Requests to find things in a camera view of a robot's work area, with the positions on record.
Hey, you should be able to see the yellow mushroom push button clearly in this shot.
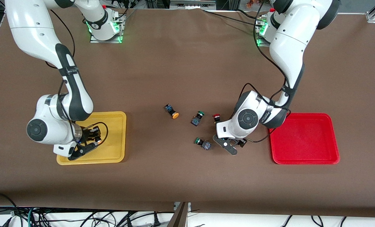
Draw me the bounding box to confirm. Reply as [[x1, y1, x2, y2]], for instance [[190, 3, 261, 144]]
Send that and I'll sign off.
[[164, 103, 180, 119]]

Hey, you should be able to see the green mushroom push button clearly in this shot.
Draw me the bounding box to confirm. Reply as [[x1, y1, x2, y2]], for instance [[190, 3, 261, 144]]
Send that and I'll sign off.
[[194, 137, 212, 151], [191, 111, 205, 127]]

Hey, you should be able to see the yellow plastic tray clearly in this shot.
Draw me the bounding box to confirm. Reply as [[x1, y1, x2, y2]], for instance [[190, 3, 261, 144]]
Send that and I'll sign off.
[[56, 111, 127, 165]]

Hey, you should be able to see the red plastic tray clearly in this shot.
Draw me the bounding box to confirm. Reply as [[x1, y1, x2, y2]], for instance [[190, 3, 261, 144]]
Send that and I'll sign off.
[[268, 113, 340, 165]]

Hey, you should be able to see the brown wooden beam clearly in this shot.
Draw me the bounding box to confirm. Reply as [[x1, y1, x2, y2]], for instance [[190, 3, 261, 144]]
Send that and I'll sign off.
[[167, 202, 189, 227]]

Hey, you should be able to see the brown table cover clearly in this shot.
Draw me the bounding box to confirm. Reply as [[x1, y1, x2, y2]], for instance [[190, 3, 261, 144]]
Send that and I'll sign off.
[[0, 8, 375, 218]]

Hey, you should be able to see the black cable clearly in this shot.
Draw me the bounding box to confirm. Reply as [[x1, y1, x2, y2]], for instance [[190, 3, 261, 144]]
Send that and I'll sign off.
[[203, 9, 261, 26], [239, 83, 292, 143], [45, 9, 76, 69], [253, 0, 292, 95], [90, 122, 109, 147], [0, 192, 21, 227]]

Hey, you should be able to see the green cable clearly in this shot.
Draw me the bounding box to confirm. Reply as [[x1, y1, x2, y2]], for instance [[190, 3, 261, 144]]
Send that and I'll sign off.
[[28, 207, 38, 227]]

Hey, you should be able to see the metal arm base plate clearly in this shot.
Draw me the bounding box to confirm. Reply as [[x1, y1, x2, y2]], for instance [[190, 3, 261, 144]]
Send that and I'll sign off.
[[90, 13, 126, 44], [256, 14, 271, 48]]

